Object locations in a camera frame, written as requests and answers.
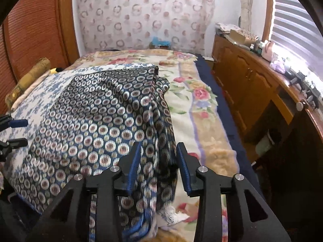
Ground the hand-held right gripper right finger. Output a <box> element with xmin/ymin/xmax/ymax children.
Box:
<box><xmin>176</xmin><ymin>142</ymin><xmax>292</xmax><ymax>242</ymax></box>

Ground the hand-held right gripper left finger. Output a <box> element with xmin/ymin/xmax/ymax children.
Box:
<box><xmin>25</xmin><ymin>142</ymin><xmax>142</xmax><ymax>242</ymax></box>

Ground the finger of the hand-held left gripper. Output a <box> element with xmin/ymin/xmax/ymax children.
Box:
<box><xmin>0</xmin><ymin>138</ymin><xmax>29</xmax><ymax>162</ymax></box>
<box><xmin>0</xmin><ymin>115</ymin><xmax>29</xmax><ymax>132</ymax></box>

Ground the navy medallion print silk garment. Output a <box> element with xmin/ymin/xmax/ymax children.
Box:
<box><xmin>13</xmin><ymin>66</ymin><xmax>179</xmax><ymax>242</ymax></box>

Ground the blue white floral cloth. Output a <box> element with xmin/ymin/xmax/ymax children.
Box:
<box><xmin>4</xmin><ymin>64</ymin><xmax>190</xmax><ymax>228</ymax></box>

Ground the yellow woven pillow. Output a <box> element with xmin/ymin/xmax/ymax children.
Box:
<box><xmin>5</xmin><ymin>57</ymin><xmax>51</xmax><ymax>111</ymax></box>

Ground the navy bed sheet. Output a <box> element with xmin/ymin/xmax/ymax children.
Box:
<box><xmin>195</xmin><ymin>54</ymin><xmax>265</xmax><ymax>199</ymax></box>

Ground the floral fleece blanket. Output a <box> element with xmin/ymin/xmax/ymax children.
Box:
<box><xmin>63</xmin><ymin>49</ymin><xmax>240</xmax><ymax>242</ymax></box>

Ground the grey trash bin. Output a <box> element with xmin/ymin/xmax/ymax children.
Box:
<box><xmin>255</xmin><ymin>128</ymin><xmax>275</xmax><ymax>154</ymax></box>

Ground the wooden louvered wardrobe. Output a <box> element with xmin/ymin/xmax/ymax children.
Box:
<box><xmin>0</xmin><ymin>0</ymin><xmax>81</xmax><ymax>111</ymax></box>

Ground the wooden cabinet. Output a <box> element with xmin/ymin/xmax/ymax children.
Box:
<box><xmin>211</xmin><ymin>34</ymin><xmax>323</xmax><ymax>157</ymax></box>

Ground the teal object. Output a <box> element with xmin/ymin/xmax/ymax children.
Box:
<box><xmin>151</xmin><ymin>37</ymin><xmax>172</xmax><ymax>48</ymax></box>

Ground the purple cloth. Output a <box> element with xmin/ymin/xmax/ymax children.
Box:
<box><xmin>271</xmin><ymin>59</ymin><xmax>288</xmax><ymax>72</ymax></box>

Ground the cardboard box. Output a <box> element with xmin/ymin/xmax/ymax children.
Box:
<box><xmin>230</xmin><ymin>29</ymin><xmax>250</xmax><ymax>43</ymax></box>

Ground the pink container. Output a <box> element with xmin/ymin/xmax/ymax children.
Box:
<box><xmin>262</xmin><ymin>42</ymin><xmax>275</xmax><ymax>61</ymax></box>

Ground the patterned cloth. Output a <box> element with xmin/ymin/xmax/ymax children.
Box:
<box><xmin>216</xmin><ymin>23</ymin><xmax>240</xmax><ymax>34</ymax></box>

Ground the circle print curtain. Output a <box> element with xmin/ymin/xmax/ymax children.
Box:
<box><xmin>73</xmin><ymin>0</ymin><xmax>216</xmax><ymax>53</ymax></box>

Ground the wooden window frame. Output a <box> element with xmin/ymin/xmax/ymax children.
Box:
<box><xmin>262</xmin><ymin>0</ymin><xmax>276</xmax><ymax>42</ymax></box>

